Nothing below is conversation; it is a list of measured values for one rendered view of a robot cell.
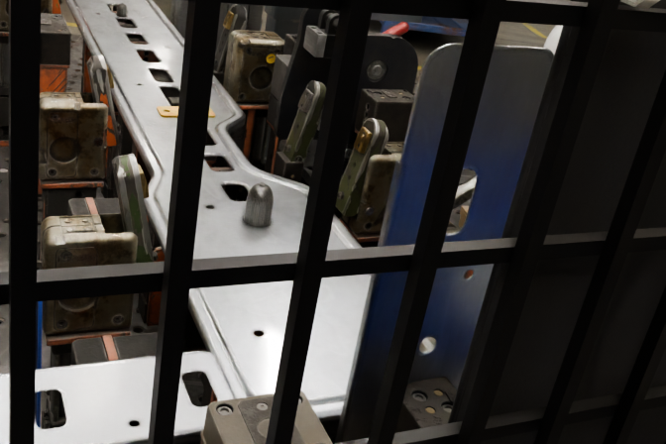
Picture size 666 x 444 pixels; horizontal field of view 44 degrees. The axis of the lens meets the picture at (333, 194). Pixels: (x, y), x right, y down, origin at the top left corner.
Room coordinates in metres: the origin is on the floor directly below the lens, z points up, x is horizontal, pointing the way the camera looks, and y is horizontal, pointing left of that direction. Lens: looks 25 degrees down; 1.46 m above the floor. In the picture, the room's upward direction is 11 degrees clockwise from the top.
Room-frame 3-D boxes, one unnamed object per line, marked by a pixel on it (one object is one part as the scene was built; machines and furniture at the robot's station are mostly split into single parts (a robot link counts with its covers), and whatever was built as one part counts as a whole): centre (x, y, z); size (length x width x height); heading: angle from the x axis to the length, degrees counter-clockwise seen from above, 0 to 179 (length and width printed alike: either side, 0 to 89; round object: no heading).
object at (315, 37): (1.18, 0.01, 0.94); 0.18 x 0.13 x 0.49; 28
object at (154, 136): (1.18, 0.26, 1.00); 1.38 x 0.22 x 0.02; 28
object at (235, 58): (1.38, 0.18, 0.89); 0.13 x 0.11 x 0.38; 118
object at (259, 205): (0.87, 0.08, 1.02); 0.03 x 0.03 x 0.07
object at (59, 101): (1.03, 0.37, 0.87); 0.12 x 0.09 x 0.35; 118
